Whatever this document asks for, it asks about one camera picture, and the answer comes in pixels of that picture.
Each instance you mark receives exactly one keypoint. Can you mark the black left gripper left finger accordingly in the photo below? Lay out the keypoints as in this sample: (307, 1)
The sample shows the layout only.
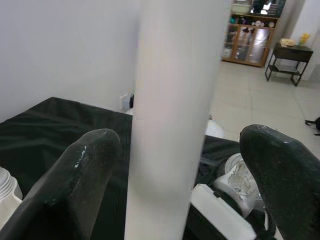
(67, 190)

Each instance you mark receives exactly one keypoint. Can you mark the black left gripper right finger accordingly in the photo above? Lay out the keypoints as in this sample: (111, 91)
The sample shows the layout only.
(287, 180)

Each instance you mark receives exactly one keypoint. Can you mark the white plastic table leg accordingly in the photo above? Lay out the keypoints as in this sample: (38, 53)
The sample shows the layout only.
(6, 182)
(172, 100)

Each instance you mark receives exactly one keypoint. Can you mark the black padded bed cover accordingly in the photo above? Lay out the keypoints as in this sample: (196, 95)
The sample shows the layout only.
(50, 125)

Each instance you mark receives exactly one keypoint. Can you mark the black metal side table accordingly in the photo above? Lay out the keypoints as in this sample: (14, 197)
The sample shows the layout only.
(290, 60)

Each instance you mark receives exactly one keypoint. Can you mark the beige ornament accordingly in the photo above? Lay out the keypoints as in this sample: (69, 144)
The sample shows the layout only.
(287, 42)

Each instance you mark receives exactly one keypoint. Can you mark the yellow flower bunch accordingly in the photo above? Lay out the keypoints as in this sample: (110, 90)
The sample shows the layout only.
(305, 38)

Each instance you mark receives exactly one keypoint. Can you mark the wooden glass display cabinet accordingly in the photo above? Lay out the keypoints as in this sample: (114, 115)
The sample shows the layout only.
(247, 42)

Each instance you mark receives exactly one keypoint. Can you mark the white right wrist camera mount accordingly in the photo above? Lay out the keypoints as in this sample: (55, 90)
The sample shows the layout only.
(220, 212)

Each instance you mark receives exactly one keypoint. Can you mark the wall socket black plug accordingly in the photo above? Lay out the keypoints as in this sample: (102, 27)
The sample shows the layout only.
(126, 100)

